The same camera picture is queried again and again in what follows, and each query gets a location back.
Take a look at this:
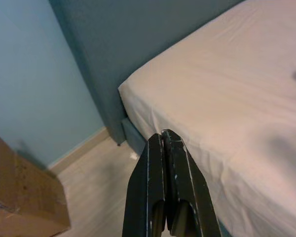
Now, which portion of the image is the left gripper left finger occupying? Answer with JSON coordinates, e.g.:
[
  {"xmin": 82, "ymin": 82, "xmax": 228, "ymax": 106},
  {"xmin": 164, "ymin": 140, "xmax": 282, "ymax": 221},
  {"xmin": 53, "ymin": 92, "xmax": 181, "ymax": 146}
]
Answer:
[{"xmin": 122, "ymin": 133, "xmax": 167, "ymax": 237}]

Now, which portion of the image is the brown cardboard box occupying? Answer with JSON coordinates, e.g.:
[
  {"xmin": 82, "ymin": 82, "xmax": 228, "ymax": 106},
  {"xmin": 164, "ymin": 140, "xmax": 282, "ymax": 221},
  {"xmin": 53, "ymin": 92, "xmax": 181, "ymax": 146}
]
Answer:
[{"xmin": 0, "ymin": 134, "xmax": 72, "ymax": 237}]

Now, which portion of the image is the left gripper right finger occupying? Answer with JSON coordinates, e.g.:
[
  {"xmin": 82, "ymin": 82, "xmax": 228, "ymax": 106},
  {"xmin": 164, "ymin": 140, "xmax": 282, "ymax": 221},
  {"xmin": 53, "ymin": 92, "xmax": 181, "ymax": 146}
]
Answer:
[{"xmin": 162, "ymin": 128, "xmax": 222, "ymax": 237}]

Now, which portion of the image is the beige sheeted mattress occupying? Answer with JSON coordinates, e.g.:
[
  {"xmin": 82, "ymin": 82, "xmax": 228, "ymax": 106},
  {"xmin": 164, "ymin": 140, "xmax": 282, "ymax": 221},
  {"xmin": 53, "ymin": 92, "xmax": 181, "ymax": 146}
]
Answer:
[{"xmin": 117, "ymin": 0, "xmax": 296, "ymax": 237}]

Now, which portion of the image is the wooden baseboard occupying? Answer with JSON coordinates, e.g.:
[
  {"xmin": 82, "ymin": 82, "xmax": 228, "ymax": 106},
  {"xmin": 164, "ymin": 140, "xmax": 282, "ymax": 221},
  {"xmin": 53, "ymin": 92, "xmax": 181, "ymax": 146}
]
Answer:
[{"xmin": 48, "ymin": 126, "xmax": 111, "ymax": 171}]

